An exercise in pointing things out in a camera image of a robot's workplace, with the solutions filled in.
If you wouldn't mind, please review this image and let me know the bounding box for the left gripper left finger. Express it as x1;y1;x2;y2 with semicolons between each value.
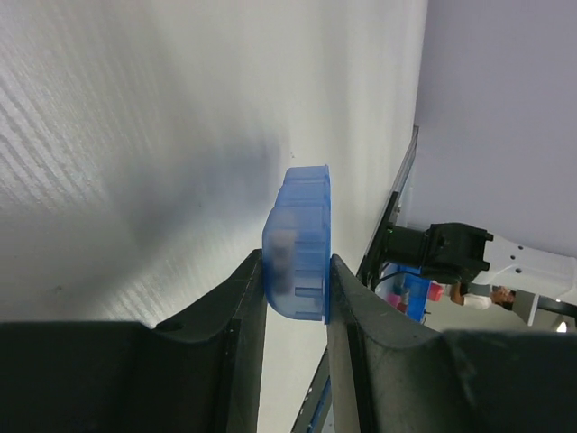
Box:
1;250;267;432

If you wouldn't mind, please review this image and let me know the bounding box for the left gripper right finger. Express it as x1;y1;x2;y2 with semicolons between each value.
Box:
327;256;576;432

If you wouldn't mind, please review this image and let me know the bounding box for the blue pill organizer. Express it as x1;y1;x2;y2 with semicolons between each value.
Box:
261;165;332;324

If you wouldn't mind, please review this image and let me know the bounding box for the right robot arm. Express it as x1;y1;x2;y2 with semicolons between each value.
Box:
382;223;576;305

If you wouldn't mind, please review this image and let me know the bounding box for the blue storage bin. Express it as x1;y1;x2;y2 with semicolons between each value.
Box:
377;264;430;323

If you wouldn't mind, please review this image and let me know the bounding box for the person in white shirt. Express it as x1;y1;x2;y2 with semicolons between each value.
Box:
449;282;517;311

